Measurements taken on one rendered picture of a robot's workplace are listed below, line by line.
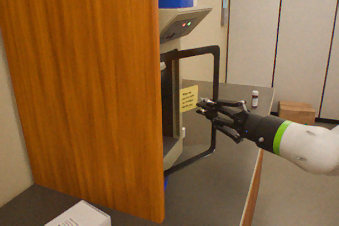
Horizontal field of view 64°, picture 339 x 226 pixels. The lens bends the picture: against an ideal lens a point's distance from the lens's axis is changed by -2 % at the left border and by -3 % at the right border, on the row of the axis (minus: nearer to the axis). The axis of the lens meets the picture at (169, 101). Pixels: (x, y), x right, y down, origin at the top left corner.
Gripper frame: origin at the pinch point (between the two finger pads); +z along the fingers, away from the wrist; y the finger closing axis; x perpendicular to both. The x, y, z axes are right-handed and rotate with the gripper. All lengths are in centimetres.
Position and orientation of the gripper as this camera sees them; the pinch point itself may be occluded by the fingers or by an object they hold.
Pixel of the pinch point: (206, 109)
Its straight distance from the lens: 89.5
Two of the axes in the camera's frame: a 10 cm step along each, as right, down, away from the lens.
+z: -6.4, -2.5, 7.2
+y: -0.2, -9.4, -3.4
